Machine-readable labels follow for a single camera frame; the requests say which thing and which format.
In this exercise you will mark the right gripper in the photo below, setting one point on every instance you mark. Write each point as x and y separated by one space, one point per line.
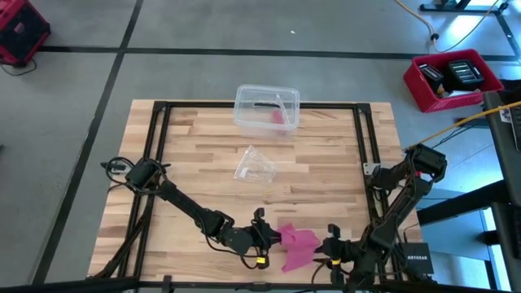
342 252

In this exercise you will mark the large black ribbed device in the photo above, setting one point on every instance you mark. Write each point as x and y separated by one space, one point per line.
464 75

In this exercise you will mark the clear plastic wrapper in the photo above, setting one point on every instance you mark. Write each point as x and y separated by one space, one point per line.
256 167

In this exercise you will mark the red plastic crate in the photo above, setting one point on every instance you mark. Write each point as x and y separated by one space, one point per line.
423 99

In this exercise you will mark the black Netgear network switch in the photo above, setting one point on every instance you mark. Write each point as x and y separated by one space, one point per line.
419 258

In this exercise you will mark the red and black case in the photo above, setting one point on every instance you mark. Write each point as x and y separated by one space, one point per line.
24 32

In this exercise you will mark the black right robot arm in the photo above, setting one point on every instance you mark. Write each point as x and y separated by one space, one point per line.
403 203

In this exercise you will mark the clear plastic container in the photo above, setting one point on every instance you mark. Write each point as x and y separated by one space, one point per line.
260 122

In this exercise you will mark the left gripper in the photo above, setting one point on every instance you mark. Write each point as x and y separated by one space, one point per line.
262 238

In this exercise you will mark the white paper sheet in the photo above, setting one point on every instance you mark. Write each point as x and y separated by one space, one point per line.
464 94

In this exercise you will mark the silver base mounting plate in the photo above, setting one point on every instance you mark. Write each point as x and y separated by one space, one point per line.
371 168

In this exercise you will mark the small red object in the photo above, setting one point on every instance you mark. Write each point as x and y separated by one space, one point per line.
278 117

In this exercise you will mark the black overhead rig beam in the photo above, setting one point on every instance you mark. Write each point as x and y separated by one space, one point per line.
260 287

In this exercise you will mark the small black device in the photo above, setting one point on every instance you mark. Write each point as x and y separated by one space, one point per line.
431 75

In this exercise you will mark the black floor stand base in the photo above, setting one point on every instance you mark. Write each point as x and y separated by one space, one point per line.
468 8

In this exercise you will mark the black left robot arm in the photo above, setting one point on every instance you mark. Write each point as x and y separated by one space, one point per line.
187 205

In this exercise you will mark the pink elastic bandage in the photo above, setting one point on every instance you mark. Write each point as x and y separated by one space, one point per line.
299 248

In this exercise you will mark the black aluminium table frame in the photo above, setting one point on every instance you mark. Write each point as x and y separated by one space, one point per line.
195 105

